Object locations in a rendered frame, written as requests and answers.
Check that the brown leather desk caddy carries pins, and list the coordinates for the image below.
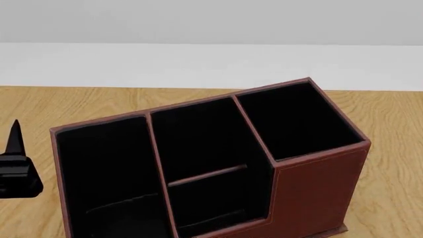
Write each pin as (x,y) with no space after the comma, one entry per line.
(314,188)

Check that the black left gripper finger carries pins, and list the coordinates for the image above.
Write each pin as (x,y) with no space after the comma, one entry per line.
(15,138)

